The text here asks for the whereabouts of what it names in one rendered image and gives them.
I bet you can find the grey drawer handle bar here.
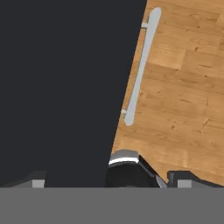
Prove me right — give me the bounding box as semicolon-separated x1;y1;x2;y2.
121;6;163;127

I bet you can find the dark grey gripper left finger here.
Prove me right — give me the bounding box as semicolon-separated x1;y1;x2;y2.
0;170;47;188

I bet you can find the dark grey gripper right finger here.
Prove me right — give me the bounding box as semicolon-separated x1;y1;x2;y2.
166;170;224;188

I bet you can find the black and white round object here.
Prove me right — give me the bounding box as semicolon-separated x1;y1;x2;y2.
104;149;169;188

